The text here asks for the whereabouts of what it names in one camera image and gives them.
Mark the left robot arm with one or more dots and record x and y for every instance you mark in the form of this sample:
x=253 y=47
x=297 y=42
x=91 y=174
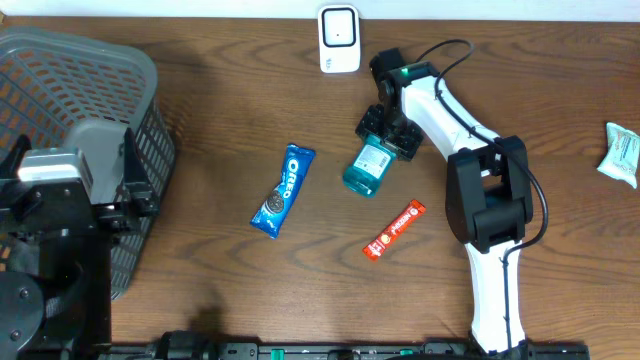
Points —
x=56 y=284

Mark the blue mouthwash bottle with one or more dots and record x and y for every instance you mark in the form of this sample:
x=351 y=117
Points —
x=364 y=176

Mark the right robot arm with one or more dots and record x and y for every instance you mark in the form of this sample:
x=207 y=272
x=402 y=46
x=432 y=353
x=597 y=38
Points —
x=488 y=200

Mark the grey plastic shopping basket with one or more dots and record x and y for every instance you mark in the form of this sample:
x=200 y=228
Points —
x=63 y=90

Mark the white wet wipes pack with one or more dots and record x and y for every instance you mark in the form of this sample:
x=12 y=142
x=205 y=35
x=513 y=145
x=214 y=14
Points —
x=621 y=160

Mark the blue Oreo cookie pack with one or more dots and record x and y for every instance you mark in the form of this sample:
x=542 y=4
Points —
x=274 y=210

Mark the red Nescafe stick packet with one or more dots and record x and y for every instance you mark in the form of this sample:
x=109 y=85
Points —
x=377 y=247

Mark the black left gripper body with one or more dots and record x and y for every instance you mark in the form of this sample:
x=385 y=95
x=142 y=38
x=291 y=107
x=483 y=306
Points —
x=109 y=222

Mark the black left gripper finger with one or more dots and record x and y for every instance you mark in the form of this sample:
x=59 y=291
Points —
x=135 y=179
x=10 y=165

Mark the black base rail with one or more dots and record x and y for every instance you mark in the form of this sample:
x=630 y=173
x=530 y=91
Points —
x=251 y=351

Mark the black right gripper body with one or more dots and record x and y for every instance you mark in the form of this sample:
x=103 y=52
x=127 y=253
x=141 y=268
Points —
x=398 y=136

